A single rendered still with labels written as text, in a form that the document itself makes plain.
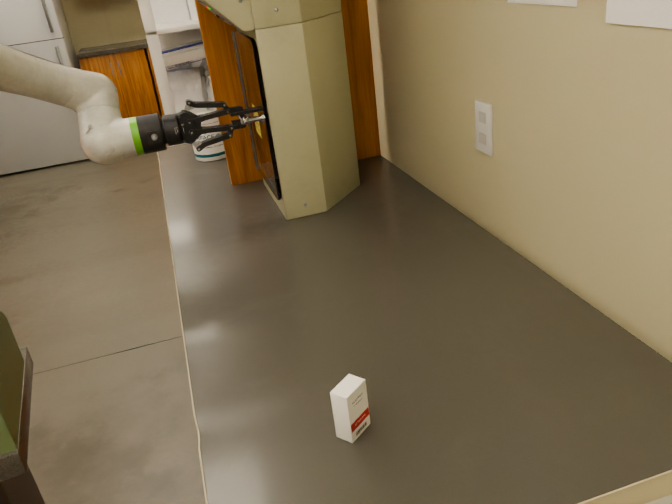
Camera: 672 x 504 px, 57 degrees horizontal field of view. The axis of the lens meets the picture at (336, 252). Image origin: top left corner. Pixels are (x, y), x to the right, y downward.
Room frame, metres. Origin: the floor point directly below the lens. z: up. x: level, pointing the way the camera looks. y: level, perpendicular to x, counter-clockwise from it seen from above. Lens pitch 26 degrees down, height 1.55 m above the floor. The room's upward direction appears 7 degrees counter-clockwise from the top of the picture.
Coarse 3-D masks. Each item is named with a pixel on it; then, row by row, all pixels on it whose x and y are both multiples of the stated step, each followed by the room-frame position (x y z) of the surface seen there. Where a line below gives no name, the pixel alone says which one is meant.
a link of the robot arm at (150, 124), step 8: (136, 120) 1.50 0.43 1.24; (144, 120) 1.50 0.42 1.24; (152, 120) 1.50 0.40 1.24; (160, 120) 1.53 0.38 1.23; (144, 128) 1.49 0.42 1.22; (152, 128) 1.49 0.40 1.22; (160, 128) 1.49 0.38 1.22; (144, 136) 1.48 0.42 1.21; (152, 136) 1.48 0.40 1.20; (160, 136) 1.49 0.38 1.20; (144, 144) 1.48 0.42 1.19; (152, 144) 1.49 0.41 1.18; (160, 144) 1.49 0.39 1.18; (144, 152) 1.50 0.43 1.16; (152, 152) 1.51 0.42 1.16
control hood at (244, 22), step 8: (200, 0) 1.60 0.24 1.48; (208, 0) 1.47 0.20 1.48; (216, 0) 1.47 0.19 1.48; (224, 0) 1.48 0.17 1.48; (232, 0) 1.48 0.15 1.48; (240, 0) 1.48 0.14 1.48; (248, 0) 1.49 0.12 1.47; (216, 8) 1.47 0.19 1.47; (224, 8) 1.48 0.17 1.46; (232, 8) 1.48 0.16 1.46; (240, 8) 1.48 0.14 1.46; (248, 8) 1.49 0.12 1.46; (224, 16) 1.48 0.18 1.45; (232, 16) 1.48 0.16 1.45; (240, 16) 1.48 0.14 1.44; (248, 16) 1.49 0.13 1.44; (232, 24) 1.58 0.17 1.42; (240, 24) 1.48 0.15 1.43; (248, 24) 1.49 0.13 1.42
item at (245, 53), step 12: (240, 36) 1.66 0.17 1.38; (240, 48) 1.70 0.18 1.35; (252, 48) 1.50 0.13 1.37; (240, 60) 1.74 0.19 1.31; (252, 60) 1.53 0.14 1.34; (252, 72) 1.57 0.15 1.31; (252, 84) 1.60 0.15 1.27; (252, 96) 1.64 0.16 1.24; (264, 108) 1.50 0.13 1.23; (264, 120) 1.50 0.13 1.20; (252, 132) 1.76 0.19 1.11; (264, 132) 1.54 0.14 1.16; (264, 144) 1.57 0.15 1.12; (264, 156) 1.61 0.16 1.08; (264, 168) 1.65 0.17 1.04; (276, 180) 1.50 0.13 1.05; (276, 192) 1.51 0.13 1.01
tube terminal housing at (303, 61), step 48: (288, 0) 1.51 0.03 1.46; (336, 0) 1.67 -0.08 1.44; (288, 48) 1.51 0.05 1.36; (336, 48) 1.64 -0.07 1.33; (288, 96) 1.50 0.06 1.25; (336, 96) 1.62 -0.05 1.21; (288, 144) 1.50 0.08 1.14; (336, 144) 1.59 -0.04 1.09; (288, 192) 1.49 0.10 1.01; (336, 192) 1.57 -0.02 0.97
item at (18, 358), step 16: (0, 320) 0.93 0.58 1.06; (0, 336) 0.89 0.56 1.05; (0, 352) 0.85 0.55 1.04; (16, 352) 0.94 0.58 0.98; (0, 368) 0.82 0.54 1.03; (16, 368) 0.90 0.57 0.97; (0, 384) 0.78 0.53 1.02; (16, 384) 0.86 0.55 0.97; (0, 400) 0.75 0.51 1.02; (16, 400) 0.83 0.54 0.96; (0, 416) 0.73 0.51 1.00; (16, 416) 0.79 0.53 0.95; (0, 432) 0.73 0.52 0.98; (16, 432) 0.76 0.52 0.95; (0, 448) 0.73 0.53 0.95; (16, 448) 0.73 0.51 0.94
